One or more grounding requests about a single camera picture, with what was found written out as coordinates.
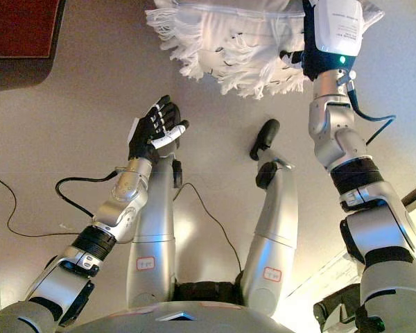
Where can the grey robot torso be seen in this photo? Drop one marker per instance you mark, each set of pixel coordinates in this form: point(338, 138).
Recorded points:
point(194, 324)

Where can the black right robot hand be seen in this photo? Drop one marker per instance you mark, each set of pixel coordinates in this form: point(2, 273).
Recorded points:
point(336, 27)

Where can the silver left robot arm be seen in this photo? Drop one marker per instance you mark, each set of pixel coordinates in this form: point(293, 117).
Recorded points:
point(125, 197)

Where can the brown wooden cabinet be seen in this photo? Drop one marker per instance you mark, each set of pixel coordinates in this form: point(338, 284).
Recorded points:
point(17, 27)

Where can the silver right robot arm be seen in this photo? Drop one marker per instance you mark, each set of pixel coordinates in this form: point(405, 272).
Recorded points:
point(336, 138)

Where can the silver right robot leg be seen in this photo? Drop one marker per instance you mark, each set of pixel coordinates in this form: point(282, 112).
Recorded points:
point(274, 222)

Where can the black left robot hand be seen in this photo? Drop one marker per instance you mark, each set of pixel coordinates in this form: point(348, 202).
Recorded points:
point(145, 135)

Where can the white fringed pillow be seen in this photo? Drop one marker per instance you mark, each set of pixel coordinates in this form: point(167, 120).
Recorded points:
point(235, 41)

